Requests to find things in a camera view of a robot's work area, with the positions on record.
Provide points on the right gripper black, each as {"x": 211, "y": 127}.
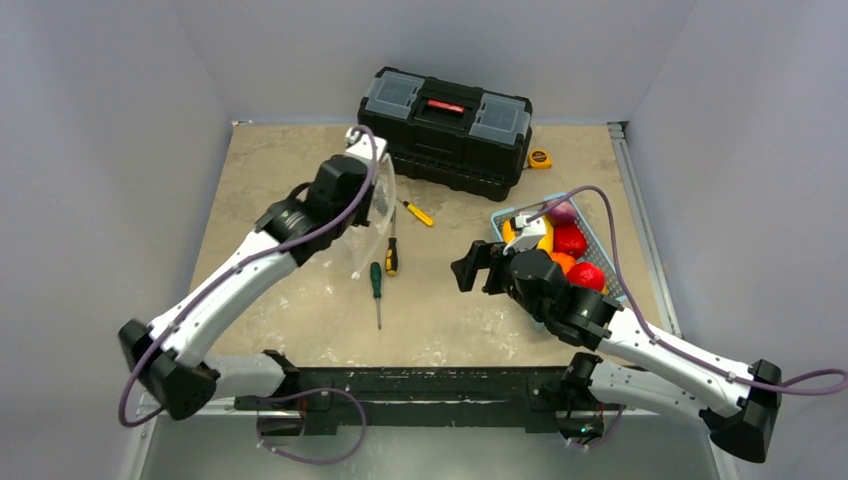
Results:
{"x": 490, "y": 270}

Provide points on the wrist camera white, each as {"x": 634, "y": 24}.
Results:
{"x": 524, "y": 231}
{"x": 363, "y": 146}

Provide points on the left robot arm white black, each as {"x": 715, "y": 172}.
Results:
{"x": 170, "y": 355}

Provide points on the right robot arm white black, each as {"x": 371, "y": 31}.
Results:
{"x": 736, "y": 401}

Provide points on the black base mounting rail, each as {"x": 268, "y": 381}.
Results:
{"x": 534, "y": 399}

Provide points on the green handled screwdriver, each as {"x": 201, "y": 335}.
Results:
{"x": 375, "y": 277}

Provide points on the yellow tape measure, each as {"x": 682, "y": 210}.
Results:
{"x": 539, "y": 159}

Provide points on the clear zip top bag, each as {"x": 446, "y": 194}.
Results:
{"x": 363, "y": 243}

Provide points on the red tomato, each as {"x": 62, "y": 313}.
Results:
{"x": 588, "y": 275}

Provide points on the black plastic toolbox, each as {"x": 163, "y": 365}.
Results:
{"x": 465, "y": 138}

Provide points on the small yellow screwdriver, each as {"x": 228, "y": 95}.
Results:
{"x": 419, "y": 214}

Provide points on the black yellow screwdriver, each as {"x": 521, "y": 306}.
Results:
{"x": 392, "y": 258}

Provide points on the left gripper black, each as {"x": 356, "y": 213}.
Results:
{"x": 362, "y": 218}

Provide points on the light blue plastic basket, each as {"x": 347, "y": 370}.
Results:
{"x": 596, "y": 253}

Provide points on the red bell pepper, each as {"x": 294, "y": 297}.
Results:
{"x": 569, "y": 239}

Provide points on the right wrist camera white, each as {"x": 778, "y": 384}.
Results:
{"x": 524, "y": 231}

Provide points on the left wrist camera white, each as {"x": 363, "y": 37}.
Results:
{"x": 363, "y": 146}

